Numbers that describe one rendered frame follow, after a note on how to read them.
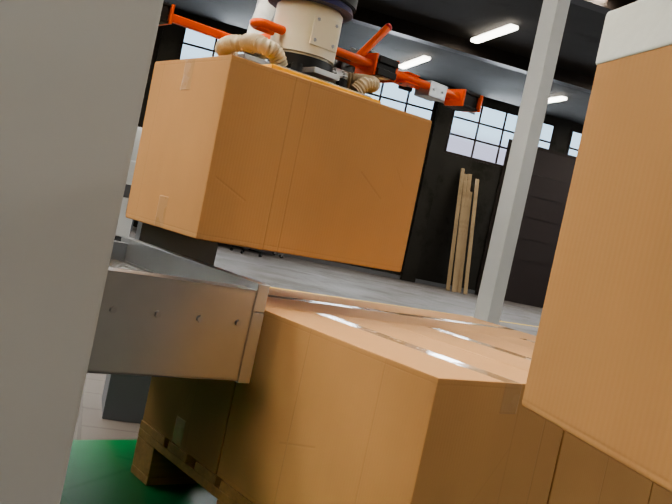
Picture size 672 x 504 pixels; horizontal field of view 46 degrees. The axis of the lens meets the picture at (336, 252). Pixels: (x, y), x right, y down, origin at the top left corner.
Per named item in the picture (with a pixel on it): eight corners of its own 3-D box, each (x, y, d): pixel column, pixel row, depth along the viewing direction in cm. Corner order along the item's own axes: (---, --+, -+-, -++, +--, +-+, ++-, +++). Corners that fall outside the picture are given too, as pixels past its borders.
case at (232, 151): (195, 239, 171) (231, 54, 170) (124, 217, 203) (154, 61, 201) (401, 272, 208) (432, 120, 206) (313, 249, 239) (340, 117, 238)
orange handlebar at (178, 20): (218, 13, 183) (221, -3, 183) (160, 22, 207) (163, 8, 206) (481, 111, 242) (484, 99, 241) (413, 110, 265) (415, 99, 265)
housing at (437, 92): (429, 95, 227) (432, 79, 227) (412, 95, 232) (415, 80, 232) (445, 101, 231) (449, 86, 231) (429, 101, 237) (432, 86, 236)
